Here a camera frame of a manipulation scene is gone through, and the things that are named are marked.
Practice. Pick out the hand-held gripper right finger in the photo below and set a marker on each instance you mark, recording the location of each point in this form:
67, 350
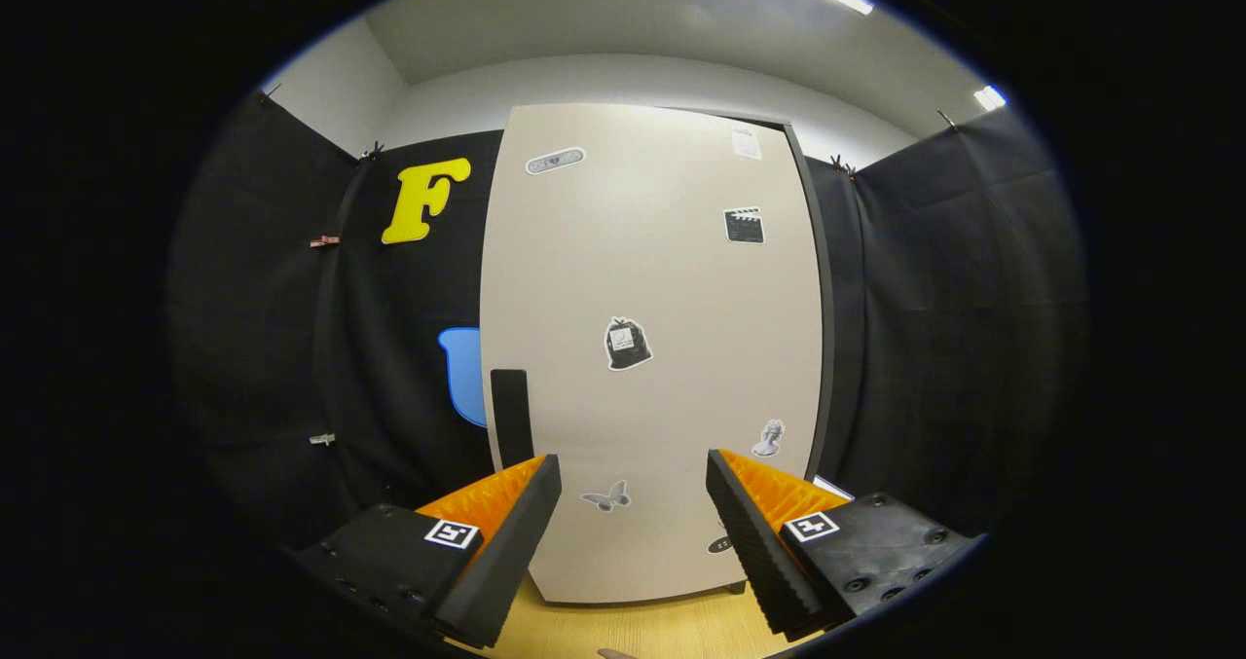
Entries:
759, 562

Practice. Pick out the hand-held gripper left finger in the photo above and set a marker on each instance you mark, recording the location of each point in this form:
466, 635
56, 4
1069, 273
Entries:
511, 562

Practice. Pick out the grey shoe cabinet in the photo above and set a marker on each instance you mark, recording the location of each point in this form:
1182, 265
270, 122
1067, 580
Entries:
828, 347

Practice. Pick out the beige shoe cabinet door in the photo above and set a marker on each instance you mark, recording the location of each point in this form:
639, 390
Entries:
662, 270

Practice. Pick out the black backdrop cloth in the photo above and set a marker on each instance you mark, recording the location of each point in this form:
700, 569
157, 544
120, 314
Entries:
925, 328

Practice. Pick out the black binder clip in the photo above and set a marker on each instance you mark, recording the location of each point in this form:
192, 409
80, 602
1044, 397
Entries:
947, 120
269, 92
372, 151
841, 164

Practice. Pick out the small ceiling light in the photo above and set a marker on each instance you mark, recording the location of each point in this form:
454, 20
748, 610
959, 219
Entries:
989, 97

